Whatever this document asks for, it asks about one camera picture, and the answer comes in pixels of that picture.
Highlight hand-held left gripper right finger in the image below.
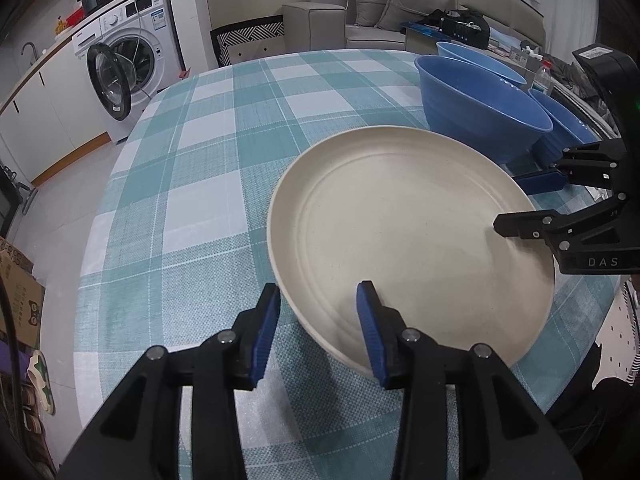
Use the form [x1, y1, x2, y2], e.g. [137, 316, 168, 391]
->
[356, 280, 583, 480]

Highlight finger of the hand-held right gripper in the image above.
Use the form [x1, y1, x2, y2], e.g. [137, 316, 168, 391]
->
[515, 139, 628, 195]
[494, 194, 628, 253]

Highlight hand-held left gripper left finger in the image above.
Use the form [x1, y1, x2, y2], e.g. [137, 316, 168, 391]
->
[59, 282, 282, 480]

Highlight blue bowl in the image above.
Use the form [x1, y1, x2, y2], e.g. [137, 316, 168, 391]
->
[436, 41, 528, 92]
[527, 87, 603, 163]
[414, 55, 556, 165]

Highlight cream plate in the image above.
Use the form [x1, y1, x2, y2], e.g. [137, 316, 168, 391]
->
[266, 125, 557, 378]

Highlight clear water bottle red cap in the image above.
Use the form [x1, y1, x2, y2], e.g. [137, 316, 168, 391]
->
[534, 60, 555, 96]

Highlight dark grey jacket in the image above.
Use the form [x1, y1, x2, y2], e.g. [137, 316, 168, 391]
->
[545, 52, 613, 111]

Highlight black electronic box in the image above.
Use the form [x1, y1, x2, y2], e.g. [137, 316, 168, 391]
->
[439, 15, 488, 50]

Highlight person's dark pants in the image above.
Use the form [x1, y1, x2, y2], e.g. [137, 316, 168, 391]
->
[545, 345, 640, 461]

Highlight black bag on sofa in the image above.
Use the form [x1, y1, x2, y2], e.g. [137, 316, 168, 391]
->
[415, 9, 491, 36]

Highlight teal checked tablecloth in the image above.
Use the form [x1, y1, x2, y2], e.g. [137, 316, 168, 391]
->
[74, 49, 621, 480]

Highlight printed cardboard box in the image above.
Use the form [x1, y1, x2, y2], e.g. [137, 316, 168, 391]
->
[0, 237, 46, 353]

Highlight grey sofa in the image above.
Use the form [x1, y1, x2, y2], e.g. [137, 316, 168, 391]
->
[281, 0, 546, 53]

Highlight black white patterned chair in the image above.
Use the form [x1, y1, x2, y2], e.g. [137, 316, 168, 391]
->
[210, 15, 286, 68]

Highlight white kitchen counter cabinets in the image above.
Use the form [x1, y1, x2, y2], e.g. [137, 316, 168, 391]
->
[0, 35, 111, 186]

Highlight white washing machine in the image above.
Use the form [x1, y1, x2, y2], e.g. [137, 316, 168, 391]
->
[71, 0, 186, 122]

